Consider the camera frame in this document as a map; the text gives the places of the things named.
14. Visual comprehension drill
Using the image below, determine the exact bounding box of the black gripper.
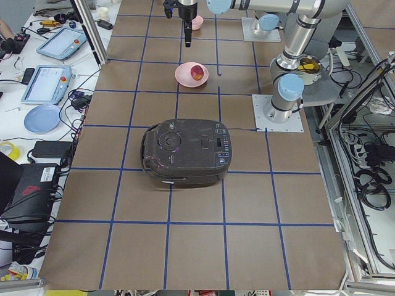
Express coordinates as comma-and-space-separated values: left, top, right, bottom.
178, 0, 198, 47

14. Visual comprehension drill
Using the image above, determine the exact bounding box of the pink bowl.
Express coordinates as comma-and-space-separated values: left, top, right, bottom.
192, 15, 204, 31

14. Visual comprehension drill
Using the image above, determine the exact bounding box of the red apple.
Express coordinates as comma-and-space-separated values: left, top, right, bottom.
190, 65, 204, 81

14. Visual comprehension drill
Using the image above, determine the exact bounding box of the pink plate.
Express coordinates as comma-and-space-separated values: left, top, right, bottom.
174, 62, 209, 88

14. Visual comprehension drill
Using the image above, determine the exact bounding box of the blue plate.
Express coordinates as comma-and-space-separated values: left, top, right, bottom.
23, 104, 60, 133

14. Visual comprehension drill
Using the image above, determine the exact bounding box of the white paper cup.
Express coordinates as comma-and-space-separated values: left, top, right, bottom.
96, 6, 110, 22

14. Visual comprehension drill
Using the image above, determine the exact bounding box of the upper blue teach pendant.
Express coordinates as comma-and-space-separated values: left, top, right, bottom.
36, 28, 87, 60

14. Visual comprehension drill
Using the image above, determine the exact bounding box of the blue teach pendant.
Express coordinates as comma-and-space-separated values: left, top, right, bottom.
21, 65, 72, 105
36, 28, 87, 60

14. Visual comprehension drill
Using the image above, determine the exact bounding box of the dark grey rice cooker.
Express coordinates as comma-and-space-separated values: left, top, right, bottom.
141, 118, 232, 186

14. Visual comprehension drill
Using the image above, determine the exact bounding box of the yellow tinted container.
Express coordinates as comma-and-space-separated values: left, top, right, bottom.
296, 56, 322, 86

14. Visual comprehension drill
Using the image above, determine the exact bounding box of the lower blue teach pendant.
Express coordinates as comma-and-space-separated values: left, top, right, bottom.
21, 65, 72, 105

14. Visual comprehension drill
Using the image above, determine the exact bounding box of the grey chair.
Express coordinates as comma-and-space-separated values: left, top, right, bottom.
302, 39, 338, 107

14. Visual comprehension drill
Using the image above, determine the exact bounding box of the black phone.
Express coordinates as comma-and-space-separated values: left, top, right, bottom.
22, 68, 35, 85

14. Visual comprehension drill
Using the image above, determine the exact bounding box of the black power adapter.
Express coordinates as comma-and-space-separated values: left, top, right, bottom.
31, 141, 72, 158

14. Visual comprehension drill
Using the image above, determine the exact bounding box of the yellow tape roll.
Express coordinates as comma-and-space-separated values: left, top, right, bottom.
0, 141, 20, 161

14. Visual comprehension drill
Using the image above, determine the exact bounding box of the black computer box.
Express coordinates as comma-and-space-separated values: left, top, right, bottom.
1, 154, 60, 232

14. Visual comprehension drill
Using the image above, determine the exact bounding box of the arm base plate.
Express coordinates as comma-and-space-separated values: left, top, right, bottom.
241, 14, 281, 43
252, 94, 304, 133

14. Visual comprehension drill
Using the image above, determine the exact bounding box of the aluminium frame post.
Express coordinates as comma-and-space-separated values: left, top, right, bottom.
70, 0, 107, 65

